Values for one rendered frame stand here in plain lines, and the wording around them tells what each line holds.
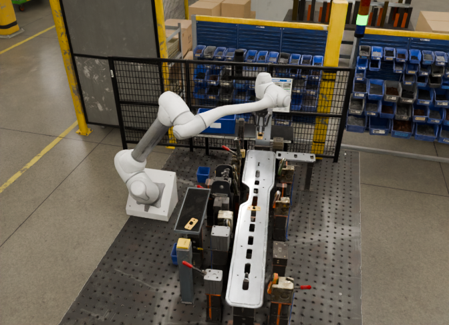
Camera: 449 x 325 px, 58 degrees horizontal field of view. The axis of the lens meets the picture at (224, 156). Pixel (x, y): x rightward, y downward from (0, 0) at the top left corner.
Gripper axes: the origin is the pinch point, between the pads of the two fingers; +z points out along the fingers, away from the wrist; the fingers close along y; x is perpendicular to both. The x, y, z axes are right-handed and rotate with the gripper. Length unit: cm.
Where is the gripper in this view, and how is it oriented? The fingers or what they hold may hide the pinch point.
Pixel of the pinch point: (260, 130)
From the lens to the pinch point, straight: 278.7
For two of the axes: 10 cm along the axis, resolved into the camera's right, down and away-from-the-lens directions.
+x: 1.3, -5.6, 8.2
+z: 0.0, 8.2, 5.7
